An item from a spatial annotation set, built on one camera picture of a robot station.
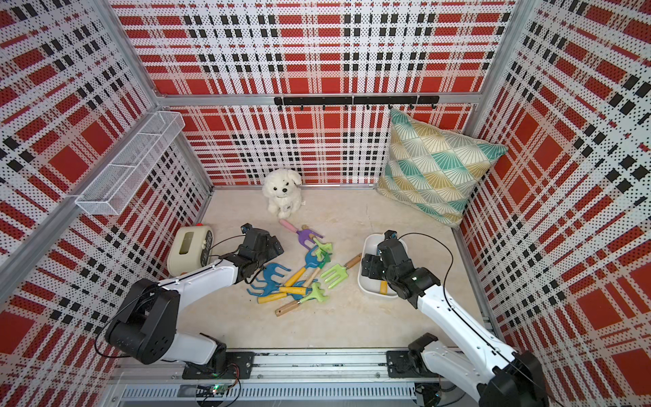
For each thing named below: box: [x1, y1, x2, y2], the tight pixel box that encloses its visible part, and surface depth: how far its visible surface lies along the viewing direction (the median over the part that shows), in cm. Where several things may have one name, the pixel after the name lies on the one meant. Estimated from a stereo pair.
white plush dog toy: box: [261, 167, 307, 220], surface depth 101 cm
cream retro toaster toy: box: [166, 225, 215, 277], surface depth 92 cm
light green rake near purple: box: [312, 236, 333, 263], surface depth 100 cm
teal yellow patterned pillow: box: [377, 108, 509, 228], surface depth 92 cm
